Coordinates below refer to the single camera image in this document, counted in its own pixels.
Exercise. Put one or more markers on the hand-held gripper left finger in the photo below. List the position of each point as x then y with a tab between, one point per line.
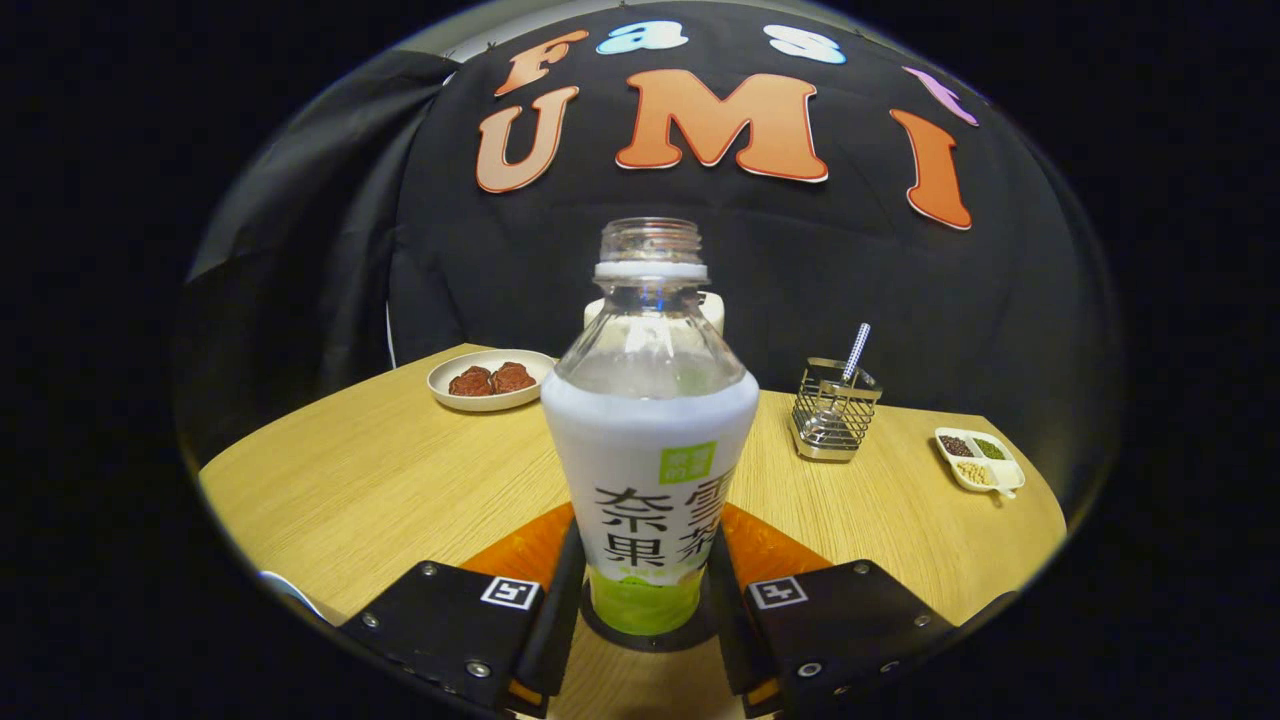
450	620

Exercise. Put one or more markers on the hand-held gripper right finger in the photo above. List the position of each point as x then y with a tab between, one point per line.
850	625

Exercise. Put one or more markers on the white cup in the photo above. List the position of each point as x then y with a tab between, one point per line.
300	595

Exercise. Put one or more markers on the dark round coaster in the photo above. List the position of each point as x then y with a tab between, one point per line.
640	643

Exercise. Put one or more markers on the clear juice bottle white label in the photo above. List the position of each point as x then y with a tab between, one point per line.
645	450

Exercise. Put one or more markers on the wooden table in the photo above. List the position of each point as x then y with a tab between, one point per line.
400	480

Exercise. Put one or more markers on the white divided dish with grains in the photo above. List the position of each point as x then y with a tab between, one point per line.
978	460

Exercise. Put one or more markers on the white round plate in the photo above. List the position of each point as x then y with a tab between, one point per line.
470	402

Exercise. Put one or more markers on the brown food piece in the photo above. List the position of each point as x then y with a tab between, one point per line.
513	377
471	382

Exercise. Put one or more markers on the white toaster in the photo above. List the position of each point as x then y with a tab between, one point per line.
713	312

